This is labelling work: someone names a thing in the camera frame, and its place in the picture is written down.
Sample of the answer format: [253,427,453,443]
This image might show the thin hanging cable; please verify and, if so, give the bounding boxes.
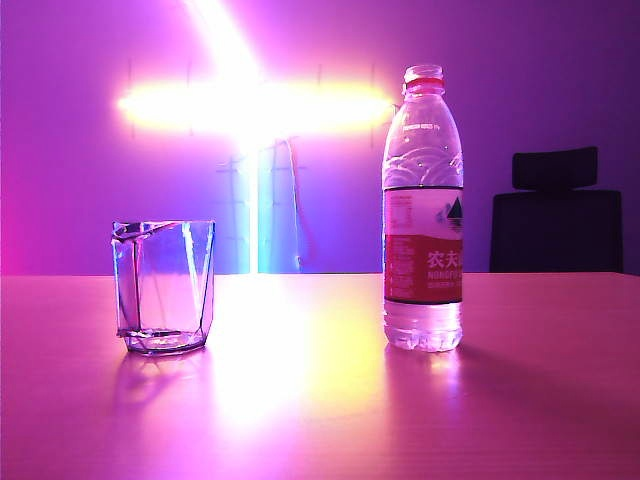
[282,136,305,272]

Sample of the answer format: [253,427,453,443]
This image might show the black office chair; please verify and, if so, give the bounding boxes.
[488,145,625,274]

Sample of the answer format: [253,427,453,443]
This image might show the cyan white light tube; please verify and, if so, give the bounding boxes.
[241,135,266,275]

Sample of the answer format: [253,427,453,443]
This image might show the long bright yellow light bar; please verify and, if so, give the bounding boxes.
[115,79,397,137]

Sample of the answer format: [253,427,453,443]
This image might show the clear faceted glass mug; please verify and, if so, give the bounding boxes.
[110,218,217,357]

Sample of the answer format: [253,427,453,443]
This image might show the clear red-label water bottle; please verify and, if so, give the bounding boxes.
[381,63,466,353]

